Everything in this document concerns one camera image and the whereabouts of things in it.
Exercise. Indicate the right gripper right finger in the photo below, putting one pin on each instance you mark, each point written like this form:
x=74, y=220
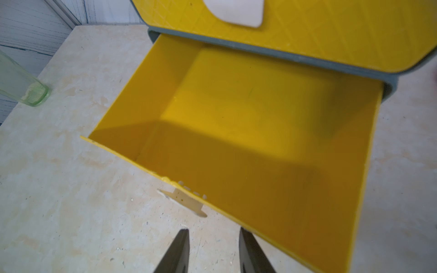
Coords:
x=251, y=256

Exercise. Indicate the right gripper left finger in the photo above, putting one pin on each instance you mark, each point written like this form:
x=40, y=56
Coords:
x=176, y=258

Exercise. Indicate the teal drawer cabinet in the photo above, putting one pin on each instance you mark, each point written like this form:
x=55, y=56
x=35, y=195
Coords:
x=375, y=75

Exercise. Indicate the green transparent plastic cup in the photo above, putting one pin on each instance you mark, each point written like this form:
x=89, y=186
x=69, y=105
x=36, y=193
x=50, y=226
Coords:
x=20, y=85

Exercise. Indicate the left aluminium frame post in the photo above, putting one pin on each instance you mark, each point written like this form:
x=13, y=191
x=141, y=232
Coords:
x=63, y=13

